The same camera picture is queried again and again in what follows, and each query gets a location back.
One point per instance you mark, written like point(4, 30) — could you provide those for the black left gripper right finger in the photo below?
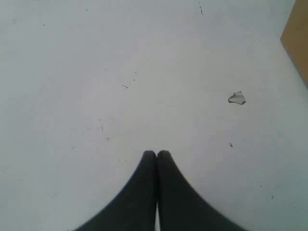
point(180, 207)

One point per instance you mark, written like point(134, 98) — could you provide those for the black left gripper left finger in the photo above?
point(134, 208)

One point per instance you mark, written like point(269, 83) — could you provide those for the brown paper bag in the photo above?
point(295, 37)

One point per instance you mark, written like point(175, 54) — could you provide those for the clear plastic scrap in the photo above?
point(237, 98)

